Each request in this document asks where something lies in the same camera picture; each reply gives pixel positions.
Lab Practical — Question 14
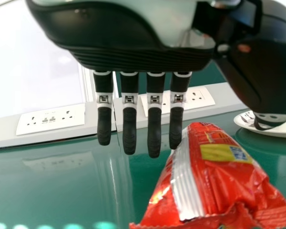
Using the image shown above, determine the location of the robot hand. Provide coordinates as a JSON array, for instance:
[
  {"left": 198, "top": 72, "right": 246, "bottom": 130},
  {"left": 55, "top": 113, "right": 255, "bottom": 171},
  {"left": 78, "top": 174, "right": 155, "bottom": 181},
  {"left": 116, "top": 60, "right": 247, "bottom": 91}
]
[{"left": 25, "top": 0, "right": 286, "bottom": 159}]

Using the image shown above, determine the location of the plate with brown leaf pattern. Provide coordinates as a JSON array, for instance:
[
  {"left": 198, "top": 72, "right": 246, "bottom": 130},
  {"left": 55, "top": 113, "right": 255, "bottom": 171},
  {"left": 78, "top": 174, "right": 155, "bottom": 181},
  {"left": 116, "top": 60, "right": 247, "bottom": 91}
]
[{"left": 233, "top": 110, "right": 286, "bottom": 139}]

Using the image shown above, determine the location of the grey socket trunking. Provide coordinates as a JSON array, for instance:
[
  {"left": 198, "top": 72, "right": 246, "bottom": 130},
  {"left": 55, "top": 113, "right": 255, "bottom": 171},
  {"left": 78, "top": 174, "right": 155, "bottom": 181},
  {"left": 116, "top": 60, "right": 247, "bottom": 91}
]
[
  {"left": 0, "top": 101, "right": 117, "bottom": 150},
  {"left": 114, "top": 82, "right": 250, "bottom": 133}
]

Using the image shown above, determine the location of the red biscuit packet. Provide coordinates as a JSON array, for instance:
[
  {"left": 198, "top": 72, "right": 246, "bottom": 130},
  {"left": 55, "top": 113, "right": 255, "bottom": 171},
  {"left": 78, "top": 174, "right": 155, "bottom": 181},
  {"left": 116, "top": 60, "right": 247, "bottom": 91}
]
[{"left": 129, "top": 121, "right": 286, "bottom": 229}]

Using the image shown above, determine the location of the white power socket plate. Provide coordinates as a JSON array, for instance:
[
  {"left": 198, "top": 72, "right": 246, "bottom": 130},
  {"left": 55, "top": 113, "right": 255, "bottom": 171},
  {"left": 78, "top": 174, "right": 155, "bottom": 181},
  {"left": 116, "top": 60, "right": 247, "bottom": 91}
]
[
  {"left": 140, "top": 86, "right": 216, "bottom": 115},
  {"left": 16, "top": 104, "right": 86, "bottom": 136}
]

